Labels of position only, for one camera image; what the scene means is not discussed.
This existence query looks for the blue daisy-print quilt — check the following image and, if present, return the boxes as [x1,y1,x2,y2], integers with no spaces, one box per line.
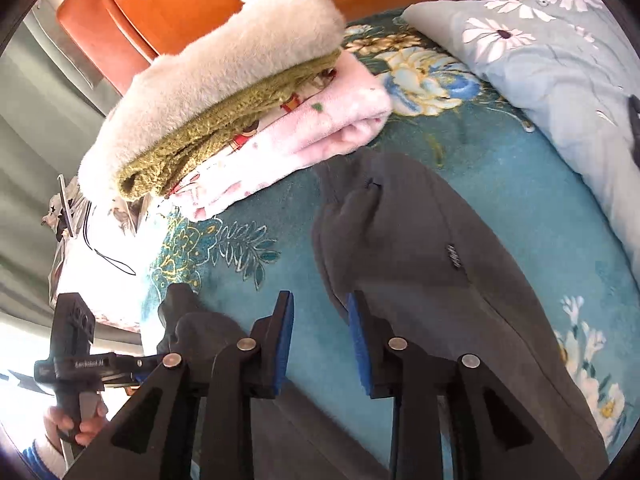
[402,0,640,257]

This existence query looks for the teal floral bedsheet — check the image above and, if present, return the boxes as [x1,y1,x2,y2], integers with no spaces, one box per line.
[137,7,640,467]

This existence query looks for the dark grey pants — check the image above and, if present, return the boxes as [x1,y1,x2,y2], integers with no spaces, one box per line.
[157,150,612,480]

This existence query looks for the cream fluffy sweater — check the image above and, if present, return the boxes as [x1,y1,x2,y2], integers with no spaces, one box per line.
[78,0,347,202]

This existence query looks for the grey-green curtain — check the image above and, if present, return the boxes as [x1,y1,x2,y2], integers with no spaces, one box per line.
[0,25,122,313]

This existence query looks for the black charger cable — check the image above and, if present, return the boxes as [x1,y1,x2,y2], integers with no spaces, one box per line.
[82,200,137,277]

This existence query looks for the person's left forearm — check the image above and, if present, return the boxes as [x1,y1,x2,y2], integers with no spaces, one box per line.
[21,435,69,480]

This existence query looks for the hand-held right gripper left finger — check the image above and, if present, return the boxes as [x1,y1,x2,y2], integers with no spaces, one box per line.
[65,290,296,480]

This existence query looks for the person's left hand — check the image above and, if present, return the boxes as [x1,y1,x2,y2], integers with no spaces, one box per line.
[42,399,109,449]

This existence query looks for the floral nightstand cloth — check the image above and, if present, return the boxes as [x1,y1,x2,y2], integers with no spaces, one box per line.
[49,175,168,332]

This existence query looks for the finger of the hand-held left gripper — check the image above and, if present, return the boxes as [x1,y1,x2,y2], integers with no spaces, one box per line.
[102,354,168,391]

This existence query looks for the green knitted garment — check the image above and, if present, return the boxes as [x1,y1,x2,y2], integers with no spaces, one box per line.
[117,50,344,200]

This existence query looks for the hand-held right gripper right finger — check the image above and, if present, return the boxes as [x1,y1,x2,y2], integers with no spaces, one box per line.
[347,290,569,480]

